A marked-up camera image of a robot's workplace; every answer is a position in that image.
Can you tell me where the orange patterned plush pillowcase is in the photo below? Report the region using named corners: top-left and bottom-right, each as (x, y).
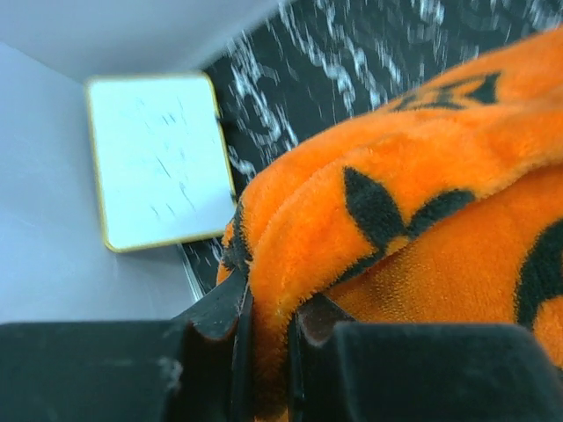
top-left (217, 28), bottom-right (562, 421)

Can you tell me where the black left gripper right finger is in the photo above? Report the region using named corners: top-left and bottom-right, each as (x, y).
top-left (288, 294), bottom-right (354, 421)

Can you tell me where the small white dry-erase board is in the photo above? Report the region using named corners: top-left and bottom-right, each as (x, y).
top-left (84, 72), bottom-right (236, 253)

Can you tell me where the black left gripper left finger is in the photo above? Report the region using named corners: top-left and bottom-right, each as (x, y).
top-left (169, 270), bottom-right (253, 422)

